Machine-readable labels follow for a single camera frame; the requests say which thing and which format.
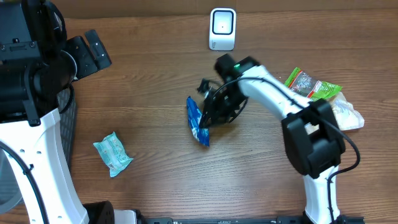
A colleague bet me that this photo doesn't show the blue Oreo packet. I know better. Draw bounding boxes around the blue Oreo packet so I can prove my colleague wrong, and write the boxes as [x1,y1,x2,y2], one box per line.
[186,96,210,147]

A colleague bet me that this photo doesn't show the green Haribo gummy bag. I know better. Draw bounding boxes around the green Haribo gummy bag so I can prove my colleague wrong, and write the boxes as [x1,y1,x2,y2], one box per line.
[284,67,342,101]

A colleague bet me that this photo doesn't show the teal snack packet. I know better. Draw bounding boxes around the teal snack packet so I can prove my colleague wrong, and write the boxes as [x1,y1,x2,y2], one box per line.
[93,132,133,178]

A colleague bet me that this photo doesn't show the beige pastry snack bag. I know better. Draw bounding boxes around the beige pastry snack bag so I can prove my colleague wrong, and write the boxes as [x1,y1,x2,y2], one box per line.
[306,91,365,134]

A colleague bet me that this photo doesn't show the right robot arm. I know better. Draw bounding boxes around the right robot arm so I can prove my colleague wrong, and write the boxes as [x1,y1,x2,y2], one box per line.
[197,54,346,223]

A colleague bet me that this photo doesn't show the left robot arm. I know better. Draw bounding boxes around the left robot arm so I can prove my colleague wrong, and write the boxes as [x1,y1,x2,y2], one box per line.
[1,1,137,223]

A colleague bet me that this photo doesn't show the white barcode scanner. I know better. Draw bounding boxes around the white barcode scanner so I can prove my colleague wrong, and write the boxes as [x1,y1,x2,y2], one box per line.
[209,7,236,51]

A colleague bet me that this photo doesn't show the cardboard back board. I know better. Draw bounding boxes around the cardboard back board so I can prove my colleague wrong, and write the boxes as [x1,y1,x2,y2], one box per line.
[52,0,397,19]

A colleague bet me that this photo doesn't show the grey plastic mesh basket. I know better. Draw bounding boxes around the grey plastic mesh basket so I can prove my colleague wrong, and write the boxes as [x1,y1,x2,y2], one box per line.
[1,99,77,214]

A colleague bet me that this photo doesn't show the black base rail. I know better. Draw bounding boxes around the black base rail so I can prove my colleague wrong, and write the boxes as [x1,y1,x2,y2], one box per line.
[142,214,365,224]

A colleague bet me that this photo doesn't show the black camera cable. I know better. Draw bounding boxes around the black camera cable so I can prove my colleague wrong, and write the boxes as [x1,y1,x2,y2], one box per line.
[198,76,361,224]

